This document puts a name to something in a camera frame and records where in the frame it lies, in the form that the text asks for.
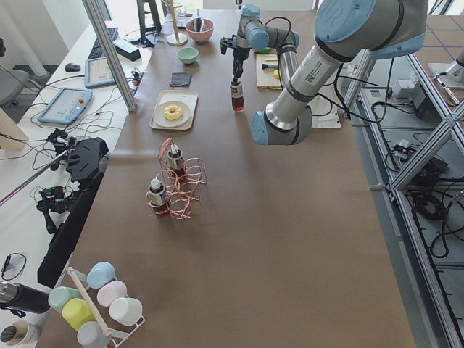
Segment teach pendant tablet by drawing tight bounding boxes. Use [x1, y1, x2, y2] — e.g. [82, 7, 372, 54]
[38, 88, 93, 125]
[84, 57, 115, 89]

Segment black thermos bottle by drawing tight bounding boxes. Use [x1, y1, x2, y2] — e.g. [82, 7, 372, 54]
[1, 281, 50, 318]

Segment yellow cup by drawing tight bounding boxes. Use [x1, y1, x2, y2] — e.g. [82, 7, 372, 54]
[62, 298, 96, 331]

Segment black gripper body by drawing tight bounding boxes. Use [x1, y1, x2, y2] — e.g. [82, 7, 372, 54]
[233, 47, 249, 78]

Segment grey folded cloth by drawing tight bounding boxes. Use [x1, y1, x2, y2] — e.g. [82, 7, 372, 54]
[170, 72, 192, 87]

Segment grey cup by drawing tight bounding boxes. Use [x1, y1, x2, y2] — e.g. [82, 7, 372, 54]
[77, 321, 110, 348]

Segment black keyboard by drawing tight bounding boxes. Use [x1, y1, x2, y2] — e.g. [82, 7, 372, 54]
[87, 27, 120, 61]

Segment cream serving tray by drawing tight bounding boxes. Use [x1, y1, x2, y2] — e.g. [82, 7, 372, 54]
[150, 90, 198, 131]

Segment front teach pendant tablet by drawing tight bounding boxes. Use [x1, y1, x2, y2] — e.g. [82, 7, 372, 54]
[38, 88, 93, 125]

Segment wooden stand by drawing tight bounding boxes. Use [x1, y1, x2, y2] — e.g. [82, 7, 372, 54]
[162, 0, 189, 46]

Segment wooden cutting board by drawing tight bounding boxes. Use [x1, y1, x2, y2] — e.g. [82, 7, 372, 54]
[255, 54, 281, 89]

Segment steel tongs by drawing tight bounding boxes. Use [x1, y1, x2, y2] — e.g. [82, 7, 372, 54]
[192, 12, 207, 33]

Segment green bowl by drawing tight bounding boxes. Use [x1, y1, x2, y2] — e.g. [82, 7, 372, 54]
[177, 47, 199, 65]

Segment pink cup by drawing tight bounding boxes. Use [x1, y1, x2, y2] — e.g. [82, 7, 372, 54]
[96, 280, 128, 307]

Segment green cup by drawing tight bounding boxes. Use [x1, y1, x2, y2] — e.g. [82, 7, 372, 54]
[48, 286, 82, 313]

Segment front left tea bottle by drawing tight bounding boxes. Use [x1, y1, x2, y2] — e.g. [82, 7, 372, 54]
[167, 144, 185, 177]

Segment white cup rack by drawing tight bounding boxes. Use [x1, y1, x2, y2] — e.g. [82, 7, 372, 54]
[66, 267, 146, 347]

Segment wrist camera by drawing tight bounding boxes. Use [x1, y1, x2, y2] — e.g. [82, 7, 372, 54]
[220, 35, 236, 55]

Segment white plate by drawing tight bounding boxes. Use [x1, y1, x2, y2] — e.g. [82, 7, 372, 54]
[154, 101, 191, 127]

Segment paper cup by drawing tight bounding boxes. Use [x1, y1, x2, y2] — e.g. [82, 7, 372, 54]
[1, 320, 41, 346]

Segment rear teach pendant tablet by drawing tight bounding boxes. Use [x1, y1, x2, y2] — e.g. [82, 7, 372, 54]
[84, 57, 115, 89]

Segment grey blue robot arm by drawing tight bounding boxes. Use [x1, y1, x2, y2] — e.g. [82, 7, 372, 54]
[221, 1, 428, 145]

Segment pink bowl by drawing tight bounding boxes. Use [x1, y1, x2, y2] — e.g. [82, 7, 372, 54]
[186, 19, 215, 43]

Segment copper wire bottle rack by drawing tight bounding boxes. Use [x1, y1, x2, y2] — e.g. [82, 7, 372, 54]
[145, 138, 207, 220]

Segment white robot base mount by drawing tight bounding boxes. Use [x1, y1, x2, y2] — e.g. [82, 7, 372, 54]
[309, 96, 341, 129]

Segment white cup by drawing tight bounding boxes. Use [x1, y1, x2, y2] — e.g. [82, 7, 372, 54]
[109, 297, 143, 326]

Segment blue cup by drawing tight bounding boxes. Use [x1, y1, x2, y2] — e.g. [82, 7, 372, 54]
[87, 261, 115, 289]

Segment aluminium frame post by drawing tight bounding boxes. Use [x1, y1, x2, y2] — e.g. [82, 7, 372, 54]
[82, 0, 136, 112]

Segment black computer mouse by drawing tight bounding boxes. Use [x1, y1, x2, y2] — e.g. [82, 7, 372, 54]
[65, 63, 81, 73]

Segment front right tea bottle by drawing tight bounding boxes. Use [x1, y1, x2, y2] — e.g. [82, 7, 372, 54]
[146, 178, 169, 217]

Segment glazed donut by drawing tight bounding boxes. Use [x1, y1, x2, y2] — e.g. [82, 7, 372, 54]
[162, 104, 183, 120]

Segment steel cylinder muddler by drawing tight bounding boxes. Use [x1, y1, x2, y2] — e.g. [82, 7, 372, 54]
[261, 63, 278, 70]

